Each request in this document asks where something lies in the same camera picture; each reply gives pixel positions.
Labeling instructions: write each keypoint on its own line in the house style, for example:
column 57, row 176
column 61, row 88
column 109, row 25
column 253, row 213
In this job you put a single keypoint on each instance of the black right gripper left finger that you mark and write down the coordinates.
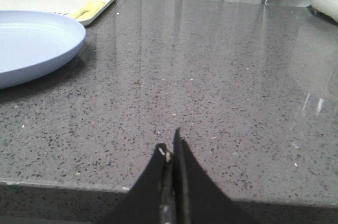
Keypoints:
column 151, row 199

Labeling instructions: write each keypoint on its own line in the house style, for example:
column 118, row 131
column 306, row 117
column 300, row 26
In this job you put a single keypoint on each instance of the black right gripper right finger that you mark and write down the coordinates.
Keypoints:
column 197, row 198

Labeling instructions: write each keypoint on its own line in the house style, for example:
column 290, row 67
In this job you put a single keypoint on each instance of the light blue plate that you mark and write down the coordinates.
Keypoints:
column 34, row 44

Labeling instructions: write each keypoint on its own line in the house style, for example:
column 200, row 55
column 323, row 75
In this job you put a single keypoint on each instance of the cream white tray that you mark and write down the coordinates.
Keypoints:
column 61, row 7

